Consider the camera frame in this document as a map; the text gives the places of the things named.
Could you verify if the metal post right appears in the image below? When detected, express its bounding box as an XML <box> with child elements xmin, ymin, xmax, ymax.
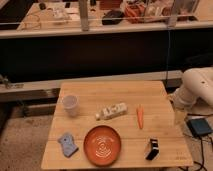
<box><xmin>167</xmin><ymin>0</ymin><xmax>181</xmax><ymax>28</ymax></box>

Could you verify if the blue sponge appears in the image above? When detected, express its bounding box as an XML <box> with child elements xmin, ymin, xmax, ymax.
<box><xmin>58</xmin><ymin>133</ymin><xmax>78</xmax><ymax>158</ymax></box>

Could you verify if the black bag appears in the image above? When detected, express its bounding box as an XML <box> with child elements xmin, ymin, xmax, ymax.
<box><xmin>102</xmin><ymin>10</ymin><xmax>124</xmax><ymax>25</ymax></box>

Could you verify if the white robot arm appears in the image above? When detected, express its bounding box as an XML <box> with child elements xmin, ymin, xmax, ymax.
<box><xmin>171</xmin><ymin>67</ymin><xmax>213</xmax><ymax>109</ymax></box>

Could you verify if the orange tool on bench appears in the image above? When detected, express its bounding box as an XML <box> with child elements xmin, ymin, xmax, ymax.
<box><xmin>124</xmin><ymin>4</ymin><xmax>145</xmax><ymax>24</ymax></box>

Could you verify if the clear plastic cup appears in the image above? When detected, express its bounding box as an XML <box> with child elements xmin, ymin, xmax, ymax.
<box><xmin>62</xmin><ymin>95</ymin><xmax>78</xmax><ymax>117</ymax></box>

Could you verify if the black power adapter box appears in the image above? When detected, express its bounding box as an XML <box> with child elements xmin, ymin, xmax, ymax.
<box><xmin>187</xmin><ymin>118</ymin><xmax>213</xmax><ymax>137</ymax></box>

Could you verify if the orange plate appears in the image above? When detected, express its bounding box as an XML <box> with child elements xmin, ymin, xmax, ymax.
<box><xmin>83</xmin><ymin>125</ymin><xmax>122</xmax><ymax>167</ymax></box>

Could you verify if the metal post left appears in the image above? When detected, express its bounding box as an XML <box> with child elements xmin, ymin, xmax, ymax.
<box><xmin>78</xmin><ymin>0</ymin><xmax>89</xmax><ymax>31</ymax></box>

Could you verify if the orange carrot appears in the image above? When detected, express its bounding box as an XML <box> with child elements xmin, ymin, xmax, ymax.
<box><xmin>136</xmin><ymin>105</ymin><xmax>144</xmax><ymax>129</ymax></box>

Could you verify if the metal post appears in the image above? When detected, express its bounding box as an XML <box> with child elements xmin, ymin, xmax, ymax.
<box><xmin>78</xmin><ymin>0</ymin><xmax>89</xmax><ymax>31</ymax></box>
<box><xmin>167</xmin><ymin>0</ymin><xmax>181</xmax><ymax>28</ymax></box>

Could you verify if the black white eraser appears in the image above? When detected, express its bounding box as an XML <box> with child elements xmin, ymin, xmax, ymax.
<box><xmin>145</xmin><ymin>139</ymin><xmax>159</xmax><ymax>161</ymax></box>

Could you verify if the black cable on floor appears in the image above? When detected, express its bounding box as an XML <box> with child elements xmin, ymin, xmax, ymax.
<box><xmin>193</xmin><ymin>135</ymin><xmax>213</xmax><ymax>171</ymax></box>

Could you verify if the white plastic bottle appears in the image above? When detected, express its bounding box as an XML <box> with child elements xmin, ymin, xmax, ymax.
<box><xmin>95</xmin><ymin>103</ymin><xmax>128</xmax><ymax>120</ymax></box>

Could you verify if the wooden table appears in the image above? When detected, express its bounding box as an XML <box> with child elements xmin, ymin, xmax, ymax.
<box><xmin>41</xmin><ymin>81</ymin><xmax>193</xmax><ymax>170</ymax></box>

